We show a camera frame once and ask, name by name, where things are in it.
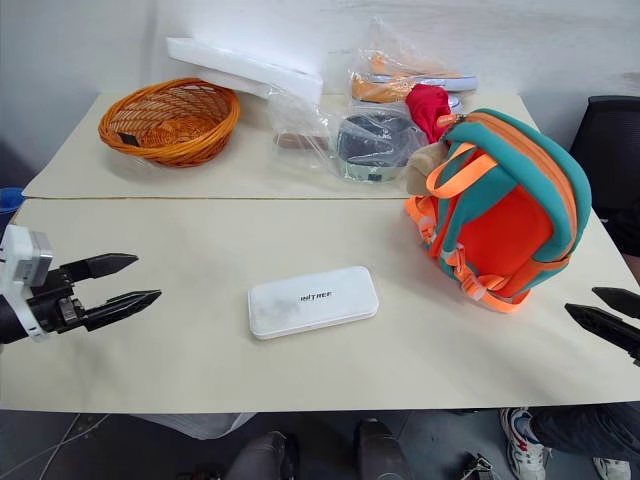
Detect clear crumpled plastic bag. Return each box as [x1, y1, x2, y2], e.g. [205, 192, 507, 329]
[267, 88, 429, 187]

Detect orange sneaker with white sole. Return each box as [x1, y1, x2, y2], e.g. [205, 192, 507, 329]
[349, 52, 477, 101]

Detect clear plastic bag with sneakers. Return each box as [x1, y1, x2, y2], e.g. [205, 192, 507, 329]
[343, 15, 479, 117]

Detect white foam slab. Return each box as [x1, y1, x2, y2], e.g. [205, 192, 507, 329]
[165, 35, 325, 105]

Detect red cloth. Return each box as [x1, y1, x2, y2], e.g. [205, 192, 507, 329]
[404, 83, 459, 144]

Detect black mesh office chair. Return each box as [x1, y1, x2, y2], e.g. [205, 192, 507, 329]
[568, 94, 640, 257]

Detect blue container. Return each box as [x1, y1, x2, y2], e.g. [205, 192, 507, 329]
[0, 186, 25, 213]

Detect tan plush toy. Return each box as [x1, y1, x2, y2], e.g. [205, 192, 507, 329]
[403, 141, 451, 196]

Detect white and red sneaker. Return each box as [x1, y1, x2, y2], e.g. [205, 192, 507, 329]
[499, 406, 552, 480]
[591, 456, 634, 480]

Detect white rectangular case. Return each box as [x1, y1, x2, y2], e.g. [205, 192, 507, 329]
[246, 265, 380, 342]

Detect dark grey shoe in bag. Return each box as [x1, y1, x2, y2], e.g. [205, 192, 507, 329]
[334, 112, 427, 184]

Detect orange and teal backpack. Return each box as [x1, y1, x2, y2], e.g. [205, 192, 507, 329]
[402, 108, 593, 317]

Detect person's leg in dark trousers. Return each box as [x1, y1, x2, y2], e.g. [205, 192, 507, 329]
[528, 403, 640, 462]

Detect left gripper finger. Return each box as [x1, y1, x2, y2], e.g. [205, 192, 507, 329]
[60, 253, 140, 284]
[82, 288, 163, 332]

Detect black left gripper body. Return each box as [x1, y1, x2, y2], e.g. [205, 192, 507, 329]
[26, 263, 90, 336]

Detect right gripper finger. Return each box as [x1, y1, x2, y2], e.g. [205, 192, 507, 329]
[564, 302, 640, 367]
[591, 286, 640, 320]

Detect orange wicker basket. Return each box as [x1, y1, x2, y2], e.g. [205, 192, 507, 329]
[97, 77, 242, 169]

